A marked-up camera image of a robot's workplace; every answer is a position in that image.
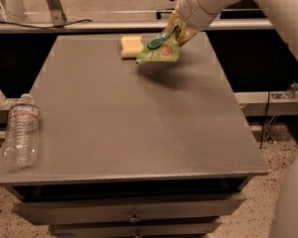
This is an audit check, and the metal rail frame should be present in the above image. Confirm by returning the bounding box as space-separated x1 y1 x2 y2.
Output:
0 0 276 35

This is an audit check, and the clear plastic water bottle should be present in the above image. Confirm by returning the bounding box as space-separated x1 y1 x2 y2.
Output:
2 93 39 168

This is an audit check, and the grey drawer cabinet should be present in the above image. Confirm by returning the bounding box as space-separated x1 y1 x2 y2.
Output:
0 32 269 238

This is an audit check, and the metal bracket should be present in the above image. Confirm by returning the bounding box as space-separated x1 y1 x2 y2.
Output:
271 80 298 99

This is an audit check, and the yellow sponge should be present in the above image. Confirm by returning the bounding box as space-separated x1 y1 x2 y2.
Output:
121 36 143 59

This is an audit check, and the green rice chip bag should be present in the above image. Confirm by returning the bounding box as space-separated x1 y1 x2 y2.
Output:
136 28 180 63

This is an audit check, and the top grey drawer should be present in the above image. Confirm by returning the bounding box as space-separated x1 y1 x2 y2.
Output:
13 192 245 225

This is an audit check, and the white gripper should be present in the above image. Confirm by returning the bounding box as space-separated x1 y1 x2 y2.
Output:
164 0 221 46

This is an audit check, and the lower grey drawer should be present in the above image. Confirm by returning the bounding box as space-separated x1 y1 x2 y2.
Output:
50 217 222 238

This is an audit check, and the grey drawer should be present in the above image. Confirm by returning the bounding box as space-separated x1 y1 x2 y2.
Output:
50 217 222 238
13 192 245 225

